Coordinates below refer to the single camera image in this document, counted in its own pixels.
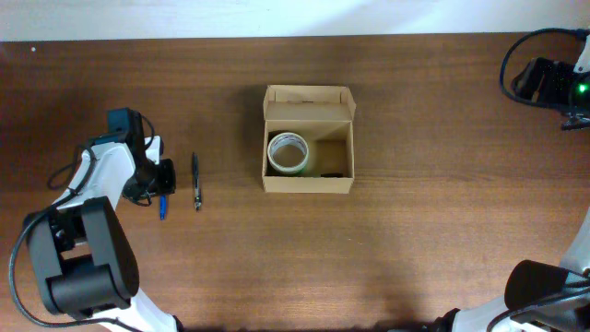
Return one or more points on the cardboard box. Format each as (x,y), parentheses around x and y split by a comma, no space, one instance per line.
(323,116)

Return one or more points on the green tape roll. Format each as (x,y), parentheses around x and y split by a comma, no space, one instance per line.
(306,170)

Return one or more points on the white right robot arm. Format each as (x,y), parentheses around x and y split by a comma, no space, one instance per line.
(538,296)

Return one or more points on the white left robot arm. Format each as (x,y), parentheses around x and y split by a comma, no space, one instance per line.
(83,263)

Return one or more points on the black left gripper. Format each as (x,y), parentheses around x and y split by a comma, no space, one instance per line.
(165,176)

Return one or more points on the black pen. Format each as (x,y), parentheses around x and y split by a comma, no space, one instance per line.
(196,184)

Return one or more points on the black and white marker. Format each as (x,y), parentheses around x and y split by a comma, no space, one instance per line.
(332,175)

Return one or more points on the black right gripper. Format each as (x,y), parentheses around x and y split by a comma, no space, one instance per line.
(525,80)

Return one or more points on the blue pen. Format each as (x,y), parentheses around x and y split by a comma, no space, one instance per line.
(163,207)

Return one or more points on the white masking tape roll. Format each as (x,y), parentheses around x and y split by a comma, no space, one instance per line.
(288,153)

